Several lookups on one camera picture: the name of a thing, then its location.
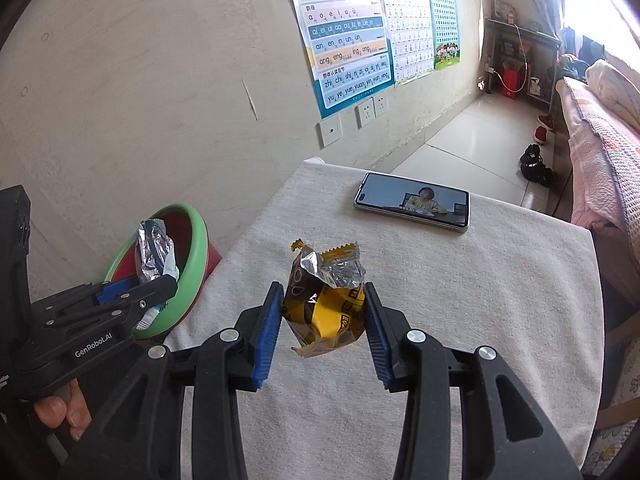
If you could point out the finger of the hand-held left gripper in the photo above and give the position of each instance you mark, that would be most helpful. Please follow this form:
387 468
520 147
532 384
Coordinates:
115 291
150 292

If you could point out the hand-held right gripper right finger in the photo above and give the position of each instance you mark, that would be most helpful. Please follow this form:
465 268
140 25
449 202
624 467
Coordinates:
377 345

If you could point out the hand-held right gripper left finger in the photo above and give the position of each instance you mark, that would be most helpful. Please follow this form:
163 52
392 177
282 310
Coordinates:
267 340

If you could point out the silver foil wrapper blue print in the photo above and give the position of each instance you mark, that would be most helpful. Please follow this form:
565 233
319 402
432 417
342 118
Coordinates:
155 255

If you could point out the green-rimmed red bin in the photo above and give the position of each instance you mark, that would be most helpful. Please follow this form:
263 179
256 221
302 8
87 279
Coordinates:
197 260

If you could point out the yellow snack wrapper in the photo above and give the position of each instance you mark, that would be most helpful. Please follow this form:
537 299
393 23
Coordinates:
325 320

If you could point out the person's left hand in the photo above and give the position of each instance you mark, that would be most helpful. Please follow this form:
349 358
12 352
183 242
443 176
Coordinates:
50 412

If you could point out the white table cloth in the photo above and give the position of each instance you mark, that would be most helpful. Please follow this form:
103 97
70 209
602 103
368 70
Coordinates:
475 285

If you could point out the smartphone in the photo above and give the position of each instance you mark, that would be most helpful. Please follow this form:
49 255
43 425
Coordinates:
390 195

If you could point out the black shoe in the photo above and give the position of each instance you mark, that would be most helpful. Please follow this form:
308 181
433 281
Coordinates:
531 155
540 174

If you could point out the floral patterned cloth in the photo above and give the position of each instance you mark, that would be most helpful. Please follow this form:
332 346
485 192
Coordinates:
625 395

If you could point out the red shoe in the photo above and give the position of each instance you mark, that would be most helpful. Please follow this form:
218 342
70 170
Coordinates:
546 121
541 135

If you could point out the bed with pink sheet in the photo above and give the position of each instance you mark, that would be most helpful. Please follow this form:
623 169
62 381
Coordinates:
595 160

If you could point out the red bucket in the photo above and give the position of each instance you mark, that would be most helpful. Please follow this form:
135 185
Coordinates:
511 82

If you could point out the white plastic jug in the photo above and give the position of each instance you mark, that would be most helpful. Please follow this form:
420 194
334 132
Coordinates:
536 87

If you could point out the white grid chart poster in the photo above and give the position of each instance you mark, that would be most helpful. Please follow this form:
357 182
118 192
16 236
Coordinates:
407 35

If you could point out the blue letter chart poster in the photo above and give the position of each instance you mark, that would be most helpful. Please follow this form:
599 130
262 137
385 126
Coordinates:
345 35

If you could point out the green grid chart poster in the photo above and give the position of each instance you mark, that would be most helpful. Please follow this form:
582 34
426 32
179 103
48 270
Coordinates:
445 20

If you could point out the yellow blanket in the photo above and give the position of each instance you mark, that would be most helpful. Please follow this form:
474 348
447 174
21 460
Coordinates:
615 90

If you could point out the side table with items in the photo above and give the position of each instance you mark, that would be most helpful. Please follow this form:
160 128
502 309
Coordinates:
542 37

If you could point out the dark clothes pile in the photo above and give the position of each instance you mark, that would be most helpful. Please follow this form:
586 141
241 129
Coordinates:
580 55

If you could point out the window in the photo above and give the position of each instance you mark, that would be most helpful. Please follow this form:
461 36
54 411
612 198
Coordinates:
600 0

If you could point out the white round-hole wall plate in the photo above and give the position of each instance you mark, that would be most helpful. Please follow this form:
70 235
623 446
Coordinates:
330 131

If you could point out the white wall socket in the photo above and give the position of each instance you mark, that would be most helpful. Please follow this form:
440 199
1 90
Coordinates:
365 112
381 105

